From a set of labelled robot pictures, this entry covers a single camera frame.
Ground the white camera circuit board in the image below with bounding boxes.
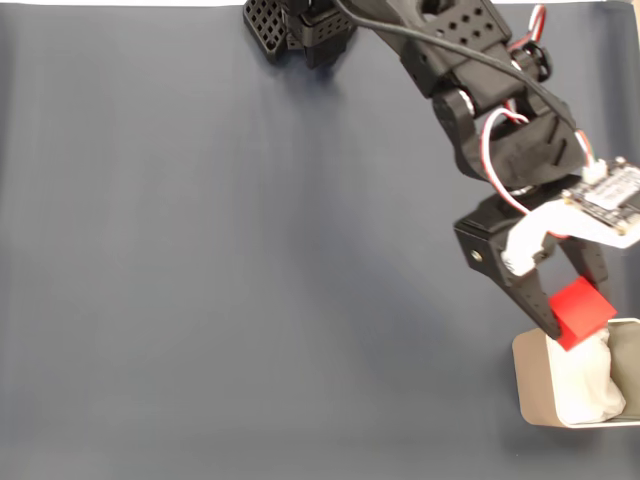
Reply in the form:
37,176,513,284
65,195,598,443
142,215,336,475
501,156,640,275

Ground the black camera cable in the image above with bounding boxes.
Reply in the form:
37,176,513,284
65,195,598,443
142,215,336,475
333,0,609,184

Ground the white crumpled cloth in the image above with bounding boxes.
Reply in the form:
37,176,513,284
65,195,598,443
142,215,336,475
548,333,628,426

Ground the red cube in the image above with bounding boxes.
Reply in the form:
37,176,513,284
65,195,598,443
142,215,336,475
548,277,618,352

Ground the beige box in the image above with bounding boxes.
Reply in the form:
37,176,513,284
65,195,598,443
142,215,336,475
512,317,640,430

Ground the blue-grey mat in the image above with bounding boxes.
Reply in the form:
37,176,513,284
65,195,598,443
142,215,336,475
0,3,640,480

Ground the red white black servo cable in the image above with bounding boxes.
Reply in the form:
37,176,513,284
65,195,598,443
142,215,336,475
481,107,569,239
508,3,550,54

